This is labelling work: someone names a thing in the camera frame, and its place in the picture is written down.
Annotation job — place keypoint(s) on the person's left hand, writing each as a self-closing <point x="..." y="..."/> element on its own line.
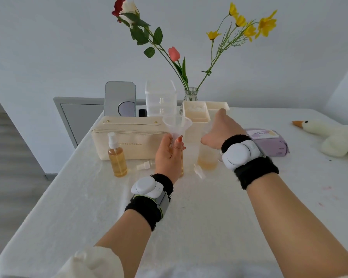
<point x="166" y="159"/>

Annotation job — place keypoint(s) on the person's right hand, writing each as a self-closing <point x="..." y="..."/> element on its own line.
<point x="227" y="128"/>

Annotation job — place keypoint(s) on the person's right thumb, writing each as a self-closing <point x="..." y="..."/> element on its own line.
<point x="208" y="140"/>

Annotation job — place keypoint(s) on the person's left thumb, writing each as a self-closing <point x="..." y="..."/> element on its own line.
<point x="179" y="144"/>

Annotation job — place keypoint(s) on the wide clear bottle amber liquid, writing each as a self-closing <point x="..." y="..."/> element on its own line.
<point x="208" y="159"/>

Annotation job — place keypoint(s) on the slim clear bottle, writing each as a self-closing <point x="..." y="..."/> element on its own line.
<point x="181" y="165"/>

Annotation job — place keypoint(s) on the person's right forearm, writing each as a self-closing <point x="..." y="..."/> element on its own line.
<point x="293" y="225"/>

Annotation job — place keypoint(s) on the person's left forearm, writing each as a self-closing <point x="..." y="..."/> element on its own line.
<point x="124" y="234"/>

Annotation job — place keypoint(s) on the clear plastic funnel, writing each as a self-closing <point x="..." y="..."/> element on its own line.
<point x="177" y="124"/>

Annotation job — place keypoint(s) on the cream divided organizer tray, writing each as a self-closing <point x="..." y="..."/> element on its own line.
<point x="195" y="115"/>

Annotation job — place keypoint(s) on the clear bottle cap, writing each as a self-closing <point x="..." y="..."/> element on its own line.
<point x="199" y="171"/>

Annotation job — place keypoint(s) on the white wrist tracker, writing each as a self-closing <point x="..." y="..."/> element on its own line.
<point x="239" y="154"/>
<point x="146" y="188"/>

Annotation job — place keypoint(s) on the white cotton pads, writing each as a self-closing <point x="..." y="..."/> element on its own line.
<point x="196" y="109"/>

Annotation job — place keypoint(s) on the white spray pump head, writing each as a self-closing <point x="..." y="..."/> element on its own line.
<point x="143" y="165"/>

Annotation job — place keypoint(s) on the cream cosmetic bag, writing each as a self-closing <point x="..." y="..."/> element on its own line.
<point x="133" y="138"/>

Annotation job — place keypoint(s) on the glass vase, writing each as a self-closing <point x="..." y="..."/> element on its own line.
<point x="190" y="96"/>

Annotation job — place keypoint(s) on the small black object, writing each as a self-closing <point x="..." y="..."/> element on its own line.
<point x="142" y="112"/>

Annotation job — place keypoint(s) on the clear plastic drawer organizer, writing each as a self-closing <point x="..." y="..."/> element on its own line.
<point x="161" y="98"/>

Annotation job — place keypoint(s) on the amber spray bottle white pump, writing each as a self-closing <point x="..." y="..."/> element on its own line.
<point x="117" y="160"/>

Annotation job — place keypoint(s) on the purple wet wipes pack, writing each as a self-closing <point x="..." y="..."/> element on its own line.
<point x="274" y="144"/>

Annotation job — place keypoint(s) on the grey standing mirror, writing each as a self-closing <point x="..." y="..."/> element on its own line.
<point x="120" y="98"/>

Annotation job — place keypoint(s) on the white tablecloth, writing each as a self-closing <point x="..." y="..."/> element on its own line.
<point x="208" y="222"/>

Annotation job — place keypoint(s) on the pink tulip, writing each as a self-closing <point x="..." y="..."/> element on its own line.
<point x="174" y="54"/>

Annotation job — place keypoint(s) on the grey cabinet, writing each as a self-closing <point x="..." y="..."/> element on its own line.
<point x="78" y="121"/>

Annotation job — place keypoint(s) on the white rose with leafy stem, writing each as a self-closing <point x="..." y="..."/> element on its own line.
<point x="139" y="33"/>

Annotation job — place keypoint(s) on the white goose plush toy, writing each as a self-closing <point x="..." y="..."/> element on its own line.
<point x="336" y="137"/>

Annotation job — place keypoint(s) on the yellow flower spray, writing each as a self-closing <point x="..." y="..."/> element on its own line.
<point x="265" y="25"/>

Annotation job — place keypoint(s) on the person's white sleeve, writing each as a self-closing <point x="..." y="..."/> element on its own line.
<point x="92" y="263"/>

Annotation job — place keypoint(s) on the red rose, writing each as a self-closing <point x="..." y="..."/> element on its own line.
<point x="118" y="7"/>

